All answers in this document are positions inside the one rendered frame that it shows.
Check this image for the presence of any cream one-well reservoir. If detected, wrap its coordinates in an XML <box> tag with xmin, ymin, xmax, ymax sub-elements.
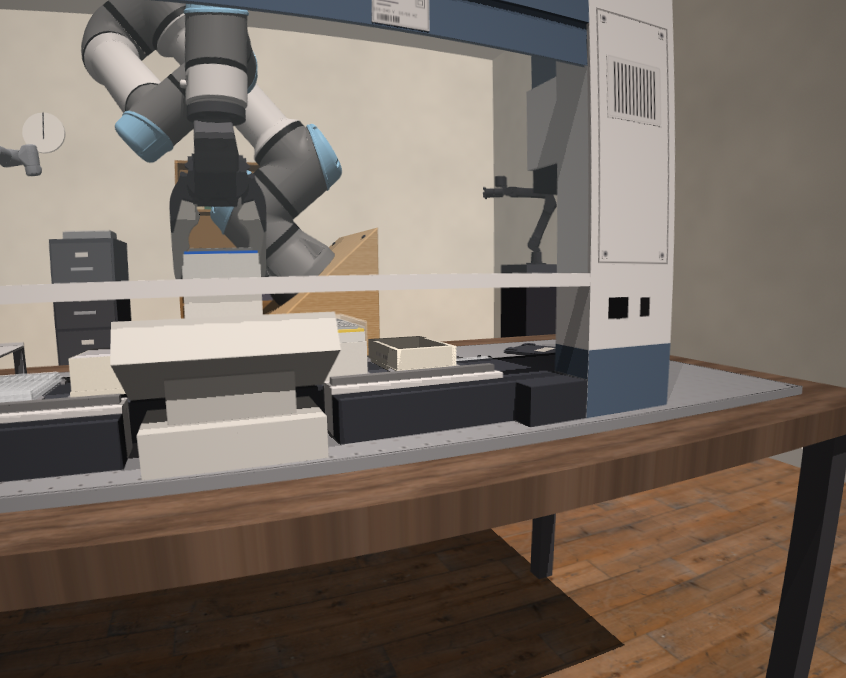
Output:
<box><xmin>368</xmin><ymin>336</ymin><xmax>458</xmax><ymax>371</ymax></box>

